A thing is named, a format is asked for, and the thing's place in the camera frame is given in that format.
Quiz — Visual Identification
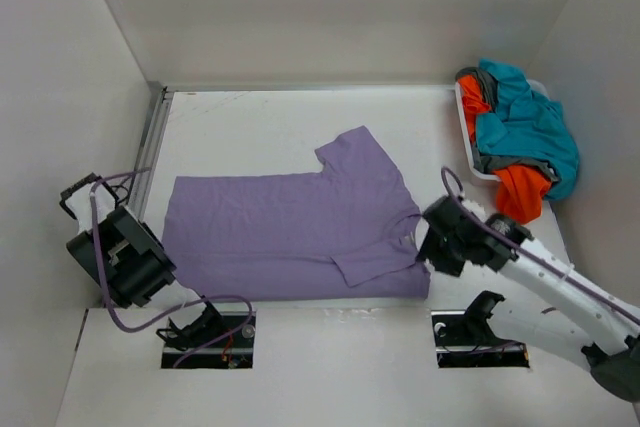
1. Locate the purple t shirt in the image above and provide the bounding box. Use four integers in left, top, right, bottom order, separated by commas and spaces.
162, 127, 430, 301

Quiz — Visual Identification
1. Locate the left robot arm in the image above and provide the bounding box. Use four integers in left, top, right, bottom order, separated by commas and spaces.
59, 173, 180, 308

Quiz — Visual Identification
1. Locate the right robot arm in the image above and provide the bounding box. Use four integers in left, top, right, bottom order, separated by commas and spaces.
417, 196, 639, 403

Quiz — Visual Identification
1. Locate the white plastic bin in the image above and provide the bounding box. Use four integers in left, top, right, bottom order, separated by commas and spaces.
454, 79, 548, 187

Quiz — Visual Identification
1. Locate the grey t shirt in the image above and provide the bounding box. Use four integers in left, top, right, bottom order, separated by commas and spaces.
455, 67, 559, 183

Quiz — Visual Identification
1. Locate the orange t shirt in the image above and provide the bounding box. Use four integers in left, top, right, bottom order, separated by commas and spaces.
458, 74, 556, 226

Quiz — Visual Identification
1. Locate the teal t shirt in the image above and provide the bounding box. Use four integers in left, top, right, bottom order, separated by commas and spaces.
476, 59, 580, 201

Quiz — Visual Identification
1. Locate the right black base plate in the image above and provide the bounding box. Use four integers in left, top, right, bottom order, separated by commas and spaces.
431, 310, 530, 369

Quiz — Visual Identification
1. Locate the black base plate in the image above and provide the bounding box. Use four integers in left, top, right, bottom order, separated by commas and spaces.
431, 310, 530, 369
156, 312, 256, 370

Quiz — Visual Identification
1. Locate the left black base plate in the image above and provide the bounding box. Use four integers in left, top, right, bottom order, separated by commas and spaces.
156, 312, 256, 370

